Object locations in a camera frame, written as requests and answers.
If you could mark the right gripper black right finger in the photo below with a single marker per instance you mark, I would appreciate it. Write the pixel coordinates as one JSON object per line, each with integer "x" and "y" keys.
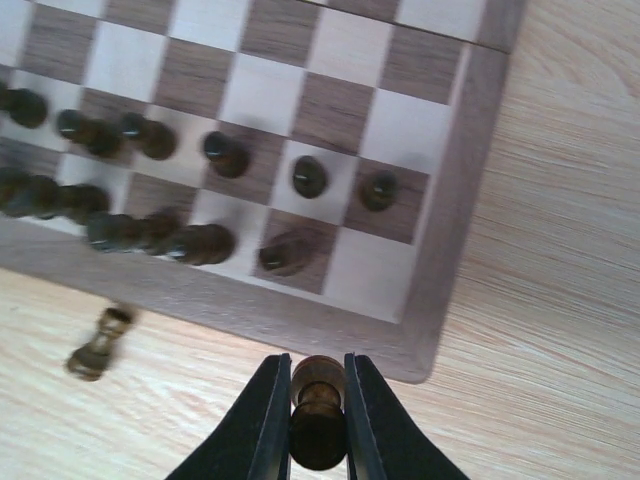
{"x": 383, "y": 440}

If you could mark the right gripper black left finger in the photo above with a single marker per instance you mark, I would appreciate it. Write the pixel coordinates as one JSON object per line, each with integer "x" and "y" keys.
{"x": 252, "y": 440}

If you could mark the dark chess pawn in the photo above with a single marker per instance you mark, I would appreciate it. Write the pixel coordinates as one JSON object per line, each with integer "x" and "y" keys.
{"x": 378, "y": 190}
{"x": 229, "y": 158}
{"x": 309, "y": 177}

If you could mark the dark chess piece tall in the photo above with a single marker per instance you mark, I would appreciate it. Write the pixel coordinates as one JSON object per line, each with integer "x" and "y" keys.
{"x": 122, "y": 233}

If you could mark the wooden chess board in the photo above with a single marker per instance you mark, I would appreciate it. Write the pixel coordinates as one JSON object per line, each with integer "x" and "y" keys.
{"x": 413, "y": 87}

